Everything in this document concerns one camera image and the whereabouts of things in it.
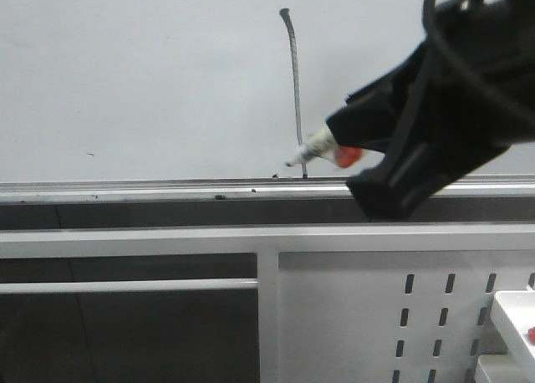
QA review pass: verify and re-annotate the white metal pegboard cart frame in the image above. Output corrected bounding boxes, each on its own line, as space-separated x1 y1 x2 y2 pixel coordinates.
1 223 534 382

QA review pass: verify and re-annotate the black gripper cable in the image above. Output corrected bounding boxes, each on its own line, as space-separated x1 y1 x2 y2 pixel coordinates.
420 0 535 120

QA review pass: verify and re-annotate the small red object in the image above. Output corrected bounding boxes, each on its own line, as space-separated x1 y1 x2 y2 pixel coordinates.
527 327 535 345

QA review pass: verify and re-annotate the white plastic tray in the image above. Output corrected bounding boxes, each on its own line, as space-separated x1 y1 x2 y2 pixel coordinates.
491 290 534 382

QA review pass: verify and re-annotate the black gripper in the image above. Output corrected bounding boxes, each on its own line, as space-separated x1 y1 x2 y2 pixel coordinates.
326 0 534 220

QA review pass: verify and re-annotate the white taped whiteboard marker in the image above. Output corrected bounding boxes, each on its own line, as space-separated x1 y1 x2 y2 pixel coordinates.
285 126 367 168

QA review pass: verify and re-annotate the white whiteboard with aluminium frame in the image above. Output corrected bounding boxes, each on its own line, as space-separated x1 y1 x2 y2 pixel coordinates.
0 0 535 204

